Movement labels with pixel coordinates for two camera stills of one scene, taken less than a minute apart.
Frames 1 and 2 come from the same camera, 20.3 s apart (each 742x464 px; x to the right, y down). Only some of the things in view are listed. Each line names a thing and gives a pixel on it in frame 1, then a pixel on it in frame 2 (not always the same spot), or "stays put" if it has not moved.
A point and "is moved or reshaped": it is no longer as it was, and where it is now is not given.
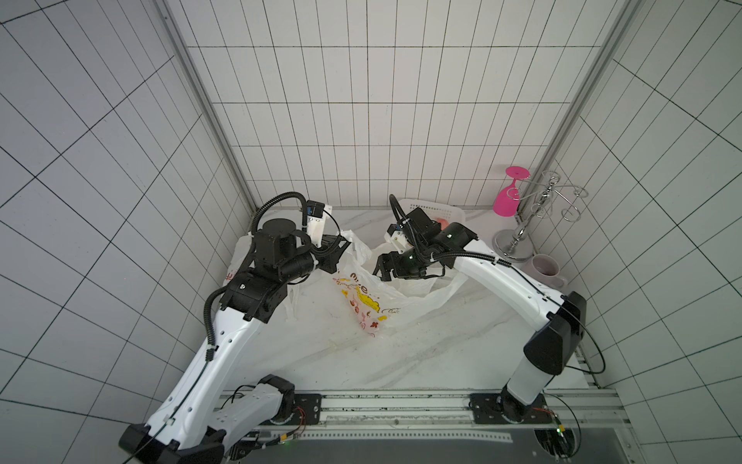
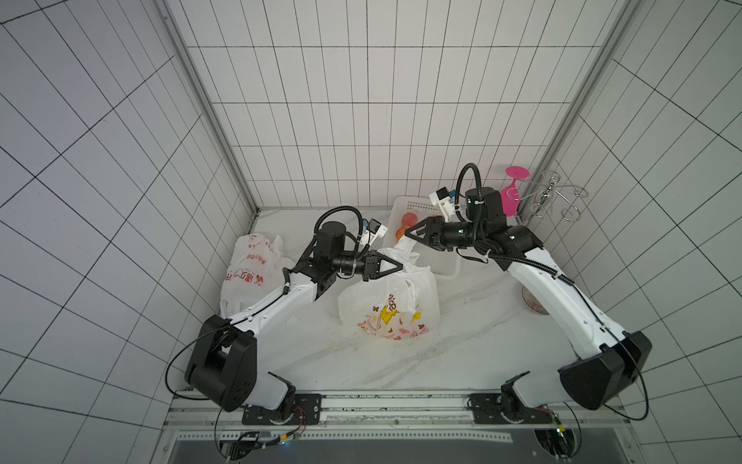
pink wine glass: (506, 201) stays put
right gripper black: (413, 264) -> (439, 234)
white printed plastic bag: (373, 303) is moved or reshaped
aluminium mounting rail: (452, 410) stays put
